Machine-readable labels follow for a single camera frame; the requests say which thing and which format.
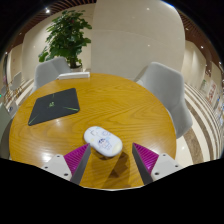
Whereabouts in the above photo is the white plant pot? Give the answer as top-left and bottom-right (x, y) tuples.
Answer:
(68, 64), (83, 73)

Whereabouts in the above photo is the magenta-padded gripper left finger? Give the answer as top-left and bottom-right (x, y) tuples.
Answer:
(41, 143), (92, 186)

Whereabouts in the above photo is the white cartoon-print computer mouse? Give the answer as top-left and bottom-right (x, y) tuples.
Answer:
(83, 125), (124, 158)

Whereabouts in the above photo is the large green leafy plant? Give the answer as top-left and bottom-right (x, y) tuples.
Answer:
(38, 9), (93, 69)

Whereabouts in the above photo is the grey-green armchair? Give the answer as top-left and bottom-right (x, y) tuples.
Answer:
(0, 103), (14, 159)

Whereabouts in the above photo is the red white poster stand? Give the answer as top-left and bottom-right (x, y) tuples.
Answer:
(205, 79), (218, 105)

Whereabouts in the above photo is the group of distant chairs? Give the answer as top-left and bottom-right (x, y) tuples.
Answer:
(0, 70), (23, 101)

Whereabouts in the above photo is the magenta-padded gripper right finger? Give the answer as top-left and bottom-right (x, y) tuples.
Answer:
(131, 142), (184, 185)

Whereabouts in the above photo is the light grey shell chair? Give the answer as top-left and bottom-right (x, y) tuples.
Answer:
(134, 61), (194, 139)
(32, 56), (72, 93)

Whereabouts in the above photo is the black green-streaked mouse pad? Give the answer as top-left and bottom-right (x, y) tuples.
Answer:
(27, 87), (81, 127)

